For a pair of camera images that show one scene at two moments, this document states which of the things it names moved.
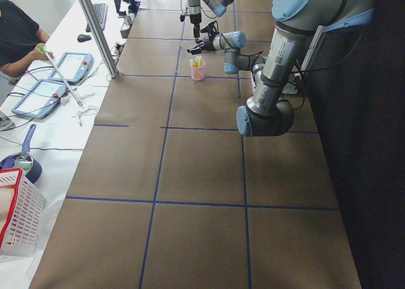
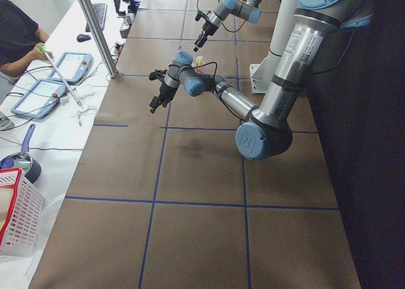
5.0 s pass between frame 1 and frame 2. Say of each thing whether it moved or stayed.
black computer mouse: stayed
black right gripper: moved
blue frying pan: stayed
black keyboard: stayed
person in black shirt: stayed
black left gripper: moved
